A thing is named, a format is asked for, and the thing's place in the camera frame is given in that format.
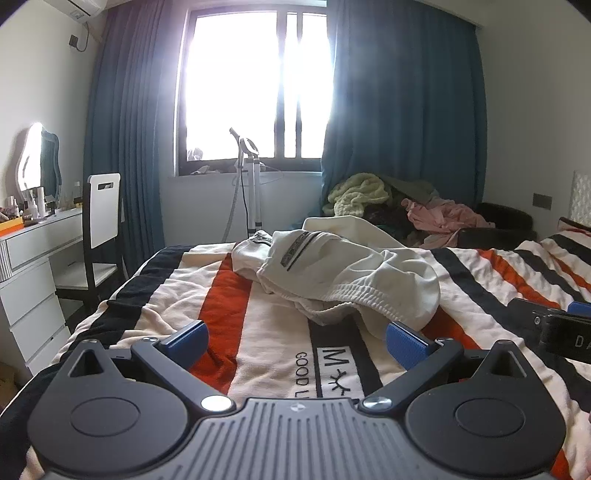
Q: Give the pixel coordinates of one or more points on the black armchair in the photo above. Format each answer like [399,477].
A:
[503,221]

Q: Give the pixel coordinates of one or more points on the dark framed window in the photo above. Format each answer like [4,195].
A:
[240,83]

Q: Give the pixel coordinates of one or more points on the blue window curtain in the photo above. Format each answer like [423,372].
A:
[406,92]
[134,138]

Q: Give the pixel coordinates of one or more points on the olive green garment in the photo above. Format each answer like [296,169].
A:
[411,187]

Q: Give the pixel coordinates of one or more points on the white cosmetic bottle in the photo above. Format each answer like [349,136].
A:
[33,210]
[42,203]

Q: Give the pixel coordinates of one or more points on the orange box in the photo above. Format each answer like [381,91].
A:
[10,227]

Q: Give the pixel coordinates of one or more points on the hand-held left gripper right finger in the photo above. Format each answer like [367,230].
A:
[406,345]

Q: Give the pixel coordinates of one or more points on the white dresser with drawers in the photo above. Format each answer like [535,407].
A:
[32,277]

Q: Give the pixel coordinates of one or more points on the white and black chair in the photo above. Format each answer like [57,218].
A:
[104,207]

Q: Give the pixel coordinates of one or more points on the dark patterned garment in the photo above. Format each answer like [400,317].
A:
[385,218]

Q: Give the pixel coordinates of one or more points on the white quilted headboard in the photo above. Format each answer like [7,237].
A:
[582,196]

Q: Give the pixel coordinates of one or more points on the white air conditioner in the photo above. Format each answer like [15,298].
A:
[78,5]

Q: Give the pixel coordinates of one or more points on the white sweatpants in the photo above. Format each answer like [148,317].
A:
[369,272]

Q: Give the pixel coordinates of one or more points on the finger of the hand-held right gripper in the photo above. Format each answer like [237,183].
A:
[531,311]

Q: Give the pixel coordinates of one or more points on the blue framed mirror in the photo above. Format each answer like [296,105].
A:
[51,161]

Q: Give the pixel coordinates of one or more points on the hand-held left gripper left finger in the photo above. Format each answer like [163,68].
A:
[187,342]

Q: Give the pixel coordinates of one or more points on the wavy lit vanity mirror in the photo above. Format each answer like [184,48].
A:
[28,157]

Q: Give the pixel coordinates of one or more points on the striped orange black white blanket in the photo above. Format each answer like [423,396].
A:
[268,332]

